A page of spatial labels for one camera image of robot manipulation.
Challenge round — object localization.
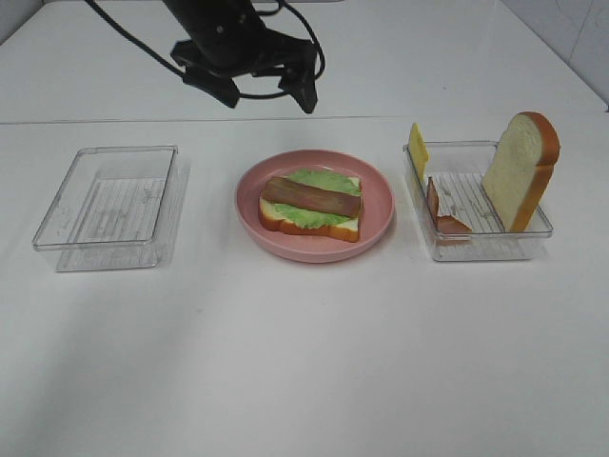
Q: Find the green lettuce leaf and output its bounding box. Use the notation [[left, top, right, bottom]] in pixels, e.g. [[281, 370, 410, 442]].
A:
[[260, 169, 362, 231]]

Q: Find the bacon strip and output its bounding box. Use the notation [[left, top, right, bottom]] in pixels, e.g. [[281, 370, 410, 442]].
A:
[[425, 177, 472, 246], [261, 176, 362, 218]]

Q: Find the yellow cheese slice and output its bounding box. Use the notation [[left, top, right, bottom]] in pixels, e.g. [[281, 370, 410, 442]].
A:
[[408, 123, 429, 183]]

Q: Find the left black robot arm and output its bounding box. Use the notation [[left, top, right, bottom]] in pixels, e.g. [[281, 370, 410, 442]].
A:
[[165, 1, 321, 113]]

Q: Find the pink round plate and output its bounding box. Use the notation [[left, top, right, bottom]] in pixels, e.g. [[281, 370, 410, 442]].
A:
[[235, 149, 395, 263]]

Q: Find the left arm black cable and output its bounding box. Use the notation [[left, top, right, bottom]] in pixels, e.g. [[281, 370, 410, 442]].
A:
[[84, 0, 327, 100]]

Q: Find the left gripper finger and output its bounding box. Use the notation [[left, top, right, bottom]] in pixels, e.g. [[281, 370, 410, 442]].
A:
[[183, 65, 239, 109], [278, 69, 318, 113]]

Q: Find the clear plastic tray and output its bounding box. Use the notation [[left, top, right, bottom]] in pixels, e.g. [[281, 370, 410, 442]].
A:
[[32, 146, 189, 272], [403, 140, 554, 262]]

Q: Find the bread slice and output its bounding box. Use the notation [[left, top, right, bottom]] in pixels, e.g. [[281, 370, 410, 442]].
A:
[[482, 111, 560, 232], [259, 193, 363, 243]]

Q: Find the right clear plastic tray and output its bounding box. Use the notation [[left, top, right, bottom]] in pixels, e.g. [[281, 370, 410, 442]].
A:
[[403, 140, 554, 262]]

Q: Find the left clear plastic tray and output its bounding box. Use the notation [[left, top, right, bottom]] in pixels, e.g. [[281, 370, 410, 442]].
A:
[[32, 146, 189, 272]]

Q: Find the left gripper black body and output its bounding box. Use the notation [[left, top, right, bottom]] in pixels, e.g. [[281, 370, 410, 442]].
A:
[[171, 13, 315, 77]]

